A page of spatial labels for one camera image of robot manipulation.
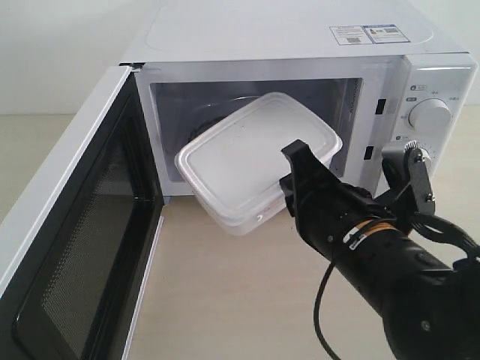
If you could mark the blue white label sticker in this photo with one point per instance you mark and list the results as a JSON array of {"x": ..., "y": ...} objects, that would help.
[{"x": 368, "y": 34}]

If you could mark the white plastic lidded container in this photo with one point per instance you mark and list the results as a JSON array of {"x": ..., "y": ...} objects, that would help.
[{"x": 235, "y": 166}]

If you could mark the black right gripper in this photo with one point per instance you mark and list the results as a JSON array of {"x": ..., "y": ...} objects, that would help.
[{"x": 324, "y": 216}]

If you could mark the white microwave oven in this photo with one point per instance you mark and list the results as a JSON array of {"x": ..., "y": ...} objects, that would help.
[{"x": 192, "y": 53}]

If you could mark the white microwave door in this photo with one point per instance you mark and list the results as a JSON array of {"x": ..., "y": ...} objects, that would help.
[{"x": 77, "y": 245}]

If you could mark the white upper control knob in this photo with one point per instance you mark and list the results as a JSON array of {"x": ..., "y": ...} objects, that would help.
[{"x": 430, "y": 116}]

